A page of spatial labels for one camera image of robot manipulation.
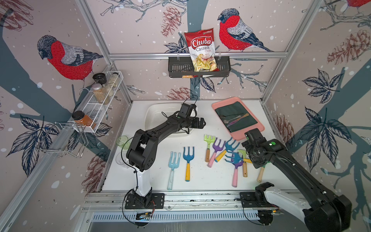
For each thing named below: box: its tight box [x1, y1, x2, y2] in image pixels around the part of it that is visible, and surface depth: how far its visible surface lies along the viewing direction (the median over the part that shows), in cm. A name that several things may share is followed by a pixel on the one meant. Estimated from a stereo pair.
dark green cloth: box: [214, 101, 258, 133], surface depth 112 cm
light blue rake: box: [167, 151, 181, 191], surface depth 87 cm
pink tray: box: [211, 96, 265, 141], surface depth 112 cm
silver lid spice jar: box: [91, 83, 108, 104], surface depth 74 cm
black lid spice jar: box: [92, 72, 108, 87], surface depth 76 cm
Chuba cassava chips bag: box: [184, 28, 220, 73], surface depth 85 cm
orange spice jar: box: [71, 110, 97, 129], surface depth 62 cm
